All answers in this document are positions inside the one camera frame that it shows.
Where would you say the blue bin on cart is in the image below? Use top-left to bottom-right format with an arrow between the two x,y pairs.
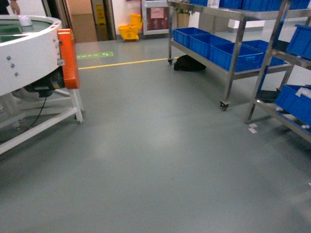
189,34 -> 231,60
173,27 -> 210,48
209,40 -> 286,73

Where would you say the potted green plant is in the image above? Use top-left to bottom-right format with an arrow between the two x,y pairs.
174,7 -> 195,28

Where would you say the blue bin on cart left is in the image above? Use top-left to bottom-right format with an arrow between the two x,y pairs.
173,27 -> 210,48

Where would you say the blue bin on rack upper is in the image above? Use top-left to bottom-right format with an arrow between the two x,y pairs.
286,24 -> 311,60

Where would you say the steel shelf cart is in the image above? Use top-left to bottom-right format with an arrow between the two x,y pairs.
166,0 -> 295,112

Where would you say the blue bin on cart middle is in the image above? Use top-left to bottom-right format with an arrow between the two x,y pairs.
189,34 -> 231,60

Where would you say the near steel shelf rack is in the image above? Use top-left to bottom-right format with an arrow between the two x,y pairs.
245,0 -> 311,142

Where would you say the black bag under cart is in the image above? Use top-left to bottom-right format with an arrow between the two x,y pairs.
173,55 -> 206,72

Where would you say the blue bin on rack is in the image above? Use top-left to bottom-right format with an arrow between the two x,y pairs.
275,84 -> 311,126
286,24 -> 311,60

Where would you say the orange machine cover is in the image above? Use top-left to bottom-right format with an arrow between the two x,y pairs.
58,29 -> 80,89

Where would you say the yellow mop bucket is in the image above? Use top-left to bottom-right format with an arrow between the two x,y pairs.
118,14 -> 143,41

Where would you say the white round conveyor machine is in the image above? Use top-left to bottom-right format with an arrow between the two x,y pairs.
0,15 -> 84,153

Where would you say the yellow wet floor sign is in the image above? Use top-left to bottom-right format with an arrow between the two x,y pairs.
96,3 -> 108,41

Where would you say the blue bin on rack lower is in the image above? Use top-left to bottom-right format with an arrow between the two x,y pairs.
275,84 -> 311,126

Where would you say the blue bin on cart right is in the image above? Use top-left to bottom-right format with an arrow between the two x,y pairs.
209,40 -> 286,73

